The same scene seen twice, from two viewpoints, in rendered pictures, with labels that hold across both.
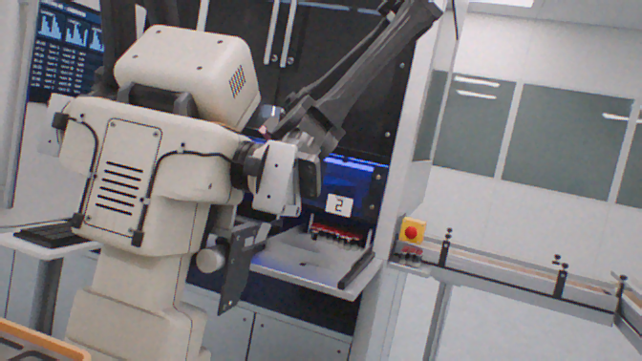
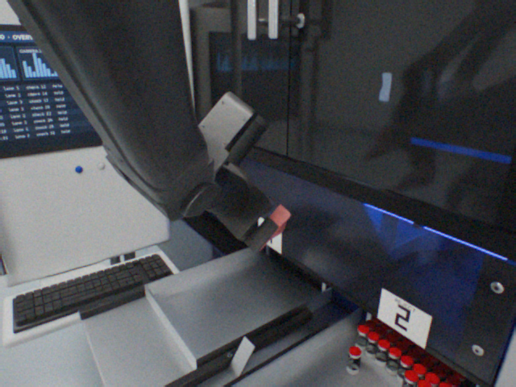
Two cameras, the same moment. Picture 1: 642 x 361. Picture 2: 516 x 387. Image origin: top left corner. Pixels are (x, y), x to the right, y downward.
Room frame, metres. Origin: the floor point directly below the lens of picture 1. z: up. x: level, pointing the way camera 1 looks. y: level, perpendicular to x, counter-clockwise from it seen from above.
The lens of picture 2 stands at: (1.10, -0.16, 1.40)
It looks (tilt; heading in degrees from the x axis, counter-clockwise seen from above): 21 degrees down; 37
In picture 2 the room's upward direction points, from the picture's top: straight up
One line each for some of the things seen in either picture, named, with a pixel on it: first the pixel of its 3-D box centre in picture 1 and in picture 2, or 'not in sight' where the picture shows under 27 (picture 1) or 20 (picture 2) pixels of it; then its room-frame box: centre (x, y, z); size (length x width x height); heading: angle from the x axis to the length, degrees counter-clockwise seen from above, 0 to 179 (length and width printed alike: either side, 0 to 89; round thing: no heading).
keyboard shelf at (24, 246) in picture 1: (75, 232); (94, 284); (1.47, 0.72, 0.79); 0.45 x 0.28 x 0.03; 162
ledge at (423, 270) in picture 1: (411, 265); not in sight; (1.57, -0.35, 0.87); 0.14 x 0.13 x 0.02; 164
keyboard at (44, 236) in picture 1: (90, 228); (97, 286); (1.46, 0.66, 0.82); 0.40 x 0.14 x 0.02; 162
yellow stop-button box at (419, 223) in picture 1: (413, 230); not in sight; (1.54, -0.33, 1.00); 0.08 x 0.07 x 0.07; 164
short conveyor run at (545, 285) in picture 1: (498, 266); not in sight; (1.59, -0.64, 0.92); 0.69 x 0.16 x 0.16; 74
